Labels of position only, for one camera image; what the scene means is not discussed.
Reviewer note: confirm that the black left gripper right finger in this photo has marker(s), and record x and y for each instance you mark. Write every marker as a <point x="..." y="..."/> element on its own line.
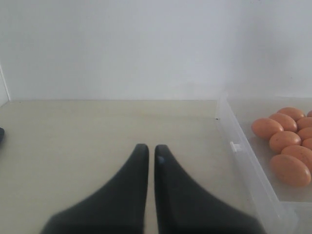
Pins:
<point x="184" y="207"/>

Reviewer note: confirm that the clear plastic container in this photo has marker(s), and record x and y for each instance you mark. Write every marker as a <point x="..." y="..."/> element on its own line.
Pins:
<point x="281" y="209"/>

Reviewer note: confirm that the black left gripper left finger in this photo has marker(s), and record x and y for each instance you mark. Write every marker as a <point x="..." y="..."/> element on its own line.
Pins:
<point x="118" y="207"/>

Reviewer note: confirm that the black object at edge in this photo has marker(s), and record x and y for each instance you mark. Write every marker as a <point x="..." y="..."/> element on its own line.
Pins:
<point x="2" y="132"/>

